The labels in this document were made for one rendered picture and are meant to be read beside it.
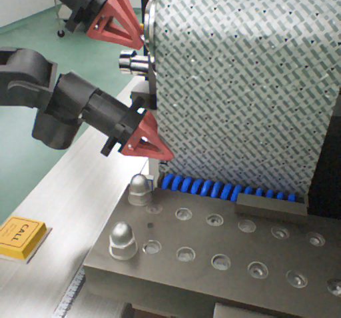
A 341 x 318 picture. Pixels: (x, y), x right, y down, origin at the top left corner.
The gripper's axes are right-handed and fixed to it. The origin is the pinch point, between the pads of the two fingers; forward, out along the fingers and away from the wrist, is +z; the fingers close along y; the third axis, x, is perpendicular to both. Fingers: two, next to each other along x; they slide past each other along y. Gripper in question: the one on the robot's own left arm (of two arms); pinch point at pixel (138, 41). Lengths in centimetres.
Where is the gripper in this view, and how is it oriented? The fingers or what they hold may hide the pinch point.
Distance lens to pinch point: 53.5
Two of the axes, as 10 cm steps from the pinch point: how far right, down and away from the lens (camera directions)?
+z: 7.7, 5.8, 2.6
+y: -2.4, 6.5, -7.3
